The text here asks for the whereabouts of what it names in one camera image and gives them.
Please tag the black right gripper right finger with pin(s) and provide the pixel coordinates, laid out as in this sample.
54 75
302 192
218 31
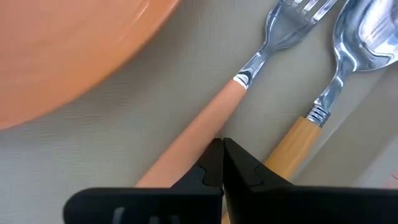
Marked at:
295 205

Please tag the beige serving tray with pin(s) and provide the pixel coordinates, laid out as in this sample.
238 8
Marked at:
109 155

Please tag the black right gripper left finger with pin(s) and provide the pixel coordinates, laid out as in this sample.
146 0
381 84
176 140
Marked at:
155 205

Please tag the orange plate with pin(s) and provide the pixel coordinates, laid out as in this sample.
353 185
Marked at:
62 46

